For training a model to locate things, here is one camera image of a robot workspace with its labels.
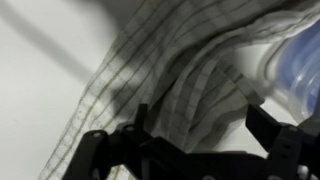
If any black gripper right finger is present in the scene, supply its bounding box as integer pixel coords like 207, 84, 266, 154
245, 103, 320, 180

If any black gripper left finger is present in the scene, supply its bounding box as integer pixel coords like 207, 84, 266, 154
62, 103, 188, 180

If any grey checked kitchen towel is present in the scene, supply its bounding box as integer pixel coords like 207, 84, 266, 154
38, 0, 320, 180

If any clear blue plastic container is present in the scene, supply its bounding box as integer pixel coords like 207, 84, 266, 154
262, 16, 320, 125

